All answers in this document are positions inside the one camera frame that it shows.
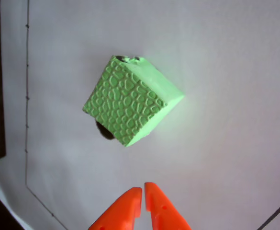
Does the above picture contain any white paper sheet with lines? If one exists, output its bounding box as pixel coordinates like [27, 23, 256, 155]
[0, 0, 280, 230]

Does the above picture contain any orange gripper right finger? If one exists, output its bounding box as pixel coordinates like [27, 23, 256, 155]
[144, 182, 192, 230]

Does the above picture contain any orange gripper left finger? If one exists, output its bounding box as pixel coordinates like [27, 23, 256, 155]
[88, 186, 143, 230]

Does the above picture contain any green textured foam block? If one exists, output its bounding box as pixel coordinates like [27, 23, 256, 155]
[82, 55, 185, 148]

